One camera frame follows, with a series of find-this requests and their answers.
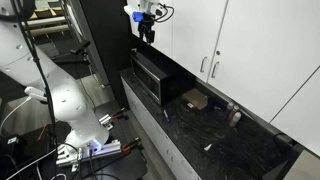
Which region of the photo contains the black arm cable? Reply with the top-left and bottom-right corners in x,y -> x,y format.
11,0 -> 59,148

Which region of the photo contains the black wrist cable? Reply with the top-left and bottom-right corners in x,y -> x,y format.
154,3 -> 175,24

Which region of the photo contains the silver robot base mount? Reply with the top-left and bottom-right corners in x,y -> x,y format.
54,139 -> 123,168

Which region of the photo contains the blue marker pen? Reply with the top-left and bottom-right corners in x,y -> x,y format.
162,109 -> 171,124

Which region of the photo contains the red brown squeeze bottle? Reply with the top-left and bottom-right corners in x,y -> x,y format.
228,104 -> 240,122

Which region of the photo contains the black steel microwave oven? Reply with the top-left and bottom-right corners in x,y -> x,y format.
129,49 -> 197,107

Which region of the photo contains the black clamp orange grip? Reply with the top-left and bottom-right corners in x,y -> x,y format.
121,137 -> 144,153
111,108 -> 130,122

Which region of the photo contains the beige wooden shelf rack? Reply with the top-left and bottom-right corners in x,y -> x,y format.
26,0 -> 73,38

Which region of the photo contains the clear white squeeze bottle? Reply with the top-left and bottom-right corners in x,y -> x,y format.
229,111 -> 242,128

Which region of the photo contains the tall black panel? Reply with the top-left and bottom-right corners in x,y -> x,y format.
78,0 -> 135,109

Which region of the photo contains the black robot cart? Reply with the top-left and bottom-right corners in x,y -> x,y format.
0,99 -> 149,180

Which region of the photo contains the white wrist mount blue end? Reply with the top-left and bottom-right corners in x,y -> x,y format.
123,4 -> 148,23

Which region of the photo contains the dark blue squeeze bottle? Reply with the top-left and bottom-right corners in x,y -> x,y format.
225,100 -> 235,114

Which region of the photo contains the thin white cable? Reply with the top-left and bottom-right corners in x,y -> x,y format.
6,148 -> 58,180

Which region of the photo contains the silver metal bracket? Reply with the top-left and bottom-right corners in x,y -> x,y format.
98,113 -> 114,131

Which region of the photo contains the small white wrist camera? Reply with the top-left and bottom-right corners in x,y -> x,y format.
154,5 -> 167,18

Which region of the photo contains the orange tool handle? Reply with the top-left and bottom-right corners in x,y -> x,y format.
37,124 -> 48,142

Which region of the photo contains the flat brown cardboard box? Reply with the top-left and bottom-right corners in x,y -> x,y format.
182,88 -> 209,111

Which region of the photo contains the white cable with plug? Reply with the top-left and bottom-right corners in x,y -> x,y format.
0,85 -> 48,134

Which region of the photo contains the white lower cabinet row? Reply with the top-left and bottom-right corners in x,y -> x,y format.
119,75 -> 203,180

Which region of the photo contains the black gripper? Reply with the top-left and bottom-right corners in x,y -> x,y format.
137,12 -> 157,45

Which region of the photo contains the silver cabinet door handle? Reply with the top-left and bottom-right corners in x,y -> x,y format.
210,60 -> 220,79
199,55 -> 208,74

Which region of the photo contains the dark blue cup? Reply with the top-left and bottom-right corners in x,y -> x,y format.
207,95 -> 223,113

